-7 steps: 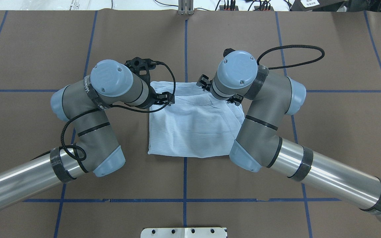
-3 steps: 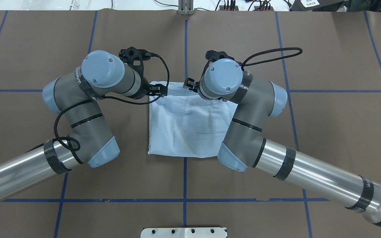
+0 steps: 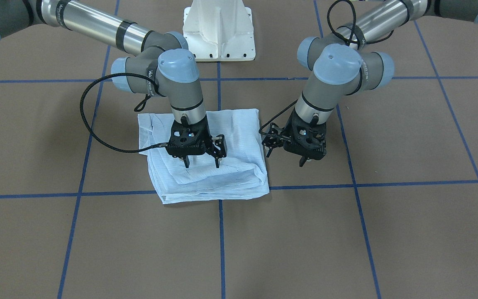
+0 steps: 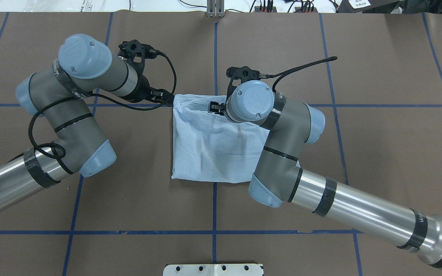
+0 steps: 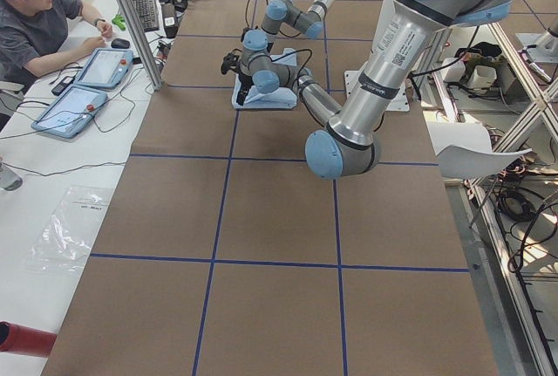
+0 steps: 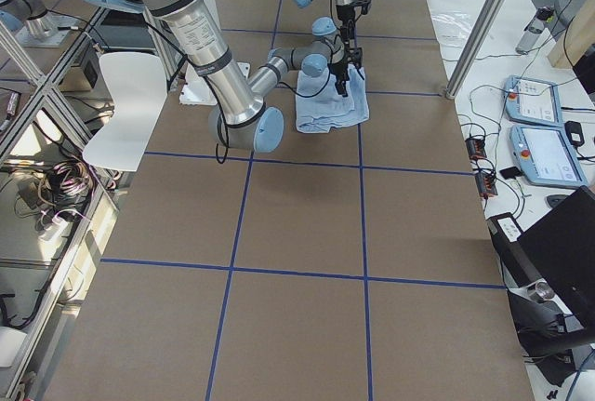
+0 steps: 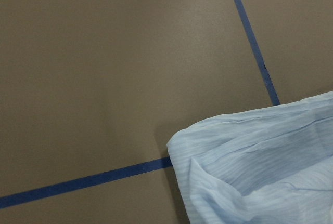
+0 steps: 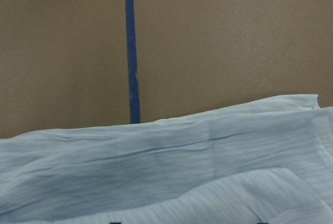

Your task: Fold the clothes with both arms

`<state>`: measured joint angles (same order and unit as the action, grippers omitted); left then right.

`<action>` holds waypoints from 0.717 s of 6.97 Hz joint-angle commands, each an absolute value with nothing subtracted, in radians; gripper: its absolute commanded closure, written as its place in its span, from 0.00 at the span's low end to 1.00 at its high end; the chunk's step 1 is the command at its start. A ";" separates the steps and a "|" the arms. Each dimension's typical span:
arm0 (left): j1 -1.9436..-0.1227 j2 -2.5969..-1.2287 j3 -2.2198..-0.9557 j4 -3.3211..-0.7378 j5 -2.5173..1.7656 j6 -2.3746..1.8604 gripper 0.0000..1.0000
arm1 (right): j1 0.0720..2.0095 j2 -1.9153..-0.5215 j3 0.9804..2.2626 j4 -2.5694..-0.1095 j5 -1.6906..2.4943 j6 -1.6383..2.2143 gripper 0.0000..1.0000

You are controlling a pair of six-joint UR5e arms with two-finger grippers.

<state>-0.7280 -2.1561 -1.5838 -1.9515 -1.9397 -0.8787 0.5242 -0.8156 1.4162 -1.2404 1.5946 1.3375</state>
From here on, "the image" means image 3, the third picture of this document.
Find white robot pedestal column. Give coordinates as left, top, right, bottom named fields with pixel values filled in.
left=183, top=0, right=256, bottom=62

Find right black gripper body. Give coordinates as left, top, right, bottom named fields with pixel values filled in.
left=166, top=118, right=212, bottom=158

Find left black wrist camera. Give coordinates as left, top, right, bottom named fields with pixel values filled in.
left=259, top=122, right=285, bottom=150

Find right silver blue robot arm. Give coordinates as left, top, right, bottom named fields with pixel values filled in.
left=0, top=0, right=227, bottom=168

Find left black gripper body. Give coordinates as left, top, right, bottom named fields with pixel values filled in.
left=283, top=110, right=327, bottom=160

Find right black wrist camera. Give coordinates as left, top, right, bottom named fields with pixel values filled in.
left=211, top=134, right=227, bottom=159

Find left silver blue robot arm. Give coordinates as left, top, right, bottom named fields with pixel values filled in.
left=262, top=0, right=478, bottom=166

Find light blue button shirt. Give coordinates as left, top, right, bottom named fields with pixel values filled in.
left=143, top=108, right=269, bottom=204

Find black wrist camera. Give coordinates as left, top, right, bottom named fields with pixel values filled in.
left=259, top=122, right=285, bottom=150
left=211, top=134, right=227, bottom=159

